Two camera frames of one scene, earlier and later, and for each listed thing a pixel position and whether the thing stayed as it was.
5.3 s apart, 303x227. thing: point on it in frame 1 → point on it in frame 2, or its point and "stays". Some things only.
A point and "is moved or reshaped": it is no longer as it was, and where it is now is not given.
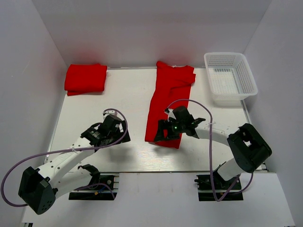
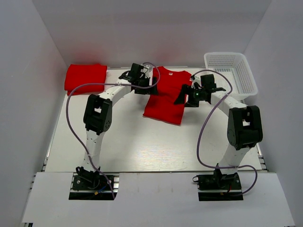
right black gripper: x=163 y=124 → x=186 y=89
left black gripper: x=119 y=132 → x=153 y=91
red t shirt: x=172 y=88 is moved or reshaped
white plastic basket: x=229 y=77 stays
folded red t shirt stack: x=81 y=79 stays
